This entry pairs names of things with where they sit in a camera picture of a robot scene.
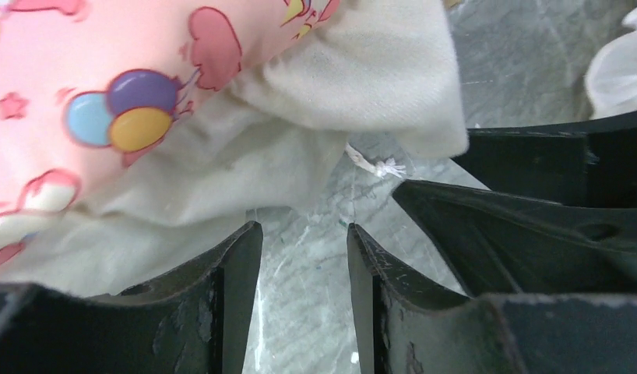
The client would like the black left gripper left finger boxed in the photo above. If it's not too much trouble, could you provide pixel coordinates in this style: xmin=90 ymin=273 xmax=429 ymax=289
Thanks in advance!
xmin=0 ymin=221 xmax=263 ymax=373

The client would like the pink unicorn print mattress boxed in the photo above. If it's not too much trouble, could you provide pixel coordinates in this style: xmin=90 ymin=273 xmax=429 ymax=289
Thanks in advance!
xmin=0 ymin=1 xmax=468 ymax=296

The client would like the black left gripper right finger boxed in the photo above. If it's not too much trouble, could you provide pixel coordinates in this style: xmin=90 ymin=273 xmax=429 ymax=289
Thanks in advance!
xmin=347 ymin=224 xmax=637 ymax=373

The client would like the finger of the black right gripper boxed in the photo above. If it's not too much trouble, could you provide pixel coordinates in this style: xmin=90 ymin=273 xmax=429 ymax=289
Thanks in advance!
xmin=392 ymin=180 xmax=637 ymax=296
xmin=454 ymin=111 xmax=637 ymax=208

